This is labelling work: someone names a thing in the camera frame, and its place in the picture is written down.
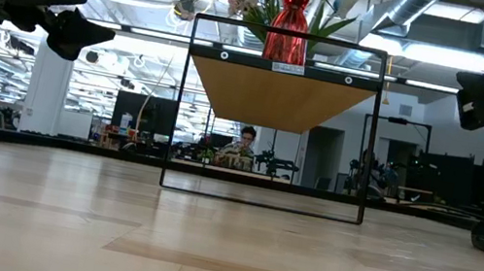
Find black computer monitor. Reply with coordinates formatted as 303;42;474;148
108;87;181;145

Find black metal table frame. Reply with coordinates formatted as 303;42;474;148
0;126;484;234

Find red glass vase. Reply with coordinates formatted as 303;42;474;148
260;0;317;67

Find black round ceiling device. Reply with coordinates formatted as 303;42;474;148
171;0;199;24

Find white pillar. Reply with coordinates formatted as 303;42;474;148
17;39;78;140

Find black frame stand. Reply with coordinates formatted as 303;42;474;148
355;111;435;186

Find person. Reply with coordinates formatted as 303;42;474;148
217;120;264;173
353;148;396;201

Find wooden shelf black metal frame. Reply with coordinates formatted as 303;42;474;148
157;11;394;226

